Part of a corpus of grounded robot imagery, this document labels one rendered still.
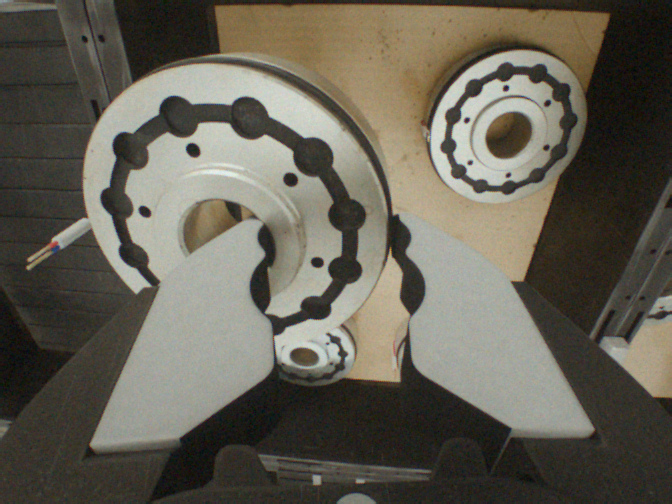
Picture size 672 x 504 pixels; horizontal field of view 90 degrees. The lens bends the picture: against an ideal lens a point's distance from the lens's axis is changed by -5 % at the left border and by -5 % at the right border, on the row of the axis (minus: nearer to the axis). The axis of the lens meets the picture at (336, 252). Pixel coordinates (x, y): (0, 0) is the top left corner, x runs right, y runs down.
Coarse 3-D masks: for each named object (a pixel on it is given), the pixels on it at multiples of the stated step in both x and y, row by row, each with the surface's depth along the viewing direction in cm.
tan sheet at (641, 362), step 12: (660, 324) 34; (636, 336) 35; (648, 336) 35; (660, 336) 35; (636, 348) 36; (648, 348) 36; (660, 348) 36; (624, 360) 37; (636, 360) 37; (648, 360) 37; (660, 360) 36; (636, 372) 38; (648, 372) 37; (660, 372) 37; (648, 384) 38; (660, 384) 38; (660, 396) 39
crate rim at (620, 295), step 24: (96, 0) 15; (120, 0) 16; (96, 24) 16; (120, 24) 16; (120, 48) 16; (120, 72) 17; (648, 216) 18; (648, 240) 19; (624, 264) 20; (648, 264) 20; (624, 288) 21; (600, 312) 22; (624, 312) 21; (600, 336) 23; (264, 456) 34; (288, 456) 34; (312, 456) 34
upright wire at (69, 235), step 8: (80, 224) 12; (88, 224) 12; (64, 232) 11; (72, 232) 11; (80, 232) 12; (56, 240) 11; (64, 240) 11; (72, 240) 11; (48, 248) 11; (56, 248) 11; (32, 256) 10; (32, 264) 10
